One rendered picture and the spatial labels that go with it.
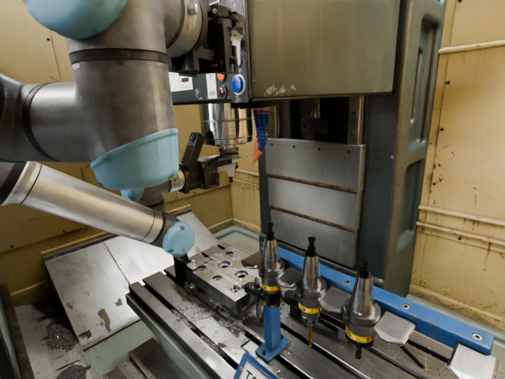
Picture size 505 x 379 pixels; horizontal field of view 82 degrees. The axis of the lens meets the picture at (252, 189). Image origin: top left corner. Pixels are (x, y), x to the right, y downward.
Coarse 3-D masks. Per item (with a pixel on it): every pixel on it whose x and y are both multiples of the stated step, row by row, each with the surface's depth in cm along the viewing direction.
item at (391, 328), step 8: (384, 312) 53; (392, 312) 52; (384, 320) 51; (392, 320) 51; (400, 320) 50; (408, 320) 50; (376, 328) 49; (384, 328) 49; (392, 328) 49; (400, 328) 49; (408, 328) 49; (384, 336) 48; (392, 336) 47; (400, 336) 47; (408, 336) 48; (400, 344) 46
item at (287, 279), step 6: (288, 270) 67; (294, 270) 67; (300, 270) 67; (276, 276) 65; (282, 276) 65; (288, 276) 65; (294, 276) 64; (282, 282) 63; (288, 282) 62; (294, 282) 62
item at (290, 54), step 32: (224, 0) 51; (256, 0) 49; (288, 0) 54; (320, 0) 61; (352, 0) 70; (384, 0) 80; (256, 32) 50; (288, 32) 56; (320, 32) 63; (352, 32) 72; (384, 32) 84; (256, 64) 52; (288, 64) 58; (320, 64) 65; (352, 64) 75; (384, 64) 87; (192, 96) 65; (256, 96) 54; (288, 96) 60; (320, 96) 68
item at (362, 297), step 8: (360, 280) 50; (368, 280) 50; (360, 288) 50; (368, 288) 50; (352, 296) 52; (360, 296) 50; (368, 296) 50; (352, 304) 52; (360, 304) 51; (368, 304) 50; (360, 312) 51; (368, 312) 51
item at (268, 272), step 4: (260, 260) 70; (280, 260) 69; (260, 264) 68; (284, 264) 68; (260, 268) 66; (264, 268) 67; (280, 268) 66; (284, 268) 67; (260, 272) 68; (264, 272) 67; (268, 272) 65; (272, 272) 65; (276, 272) 65; (280, 272) 66; (260, 276) 67; (264, 276) 67; (268, 276) 66; (272, 276) 66; (268, 280) 66; (272, 280) 66
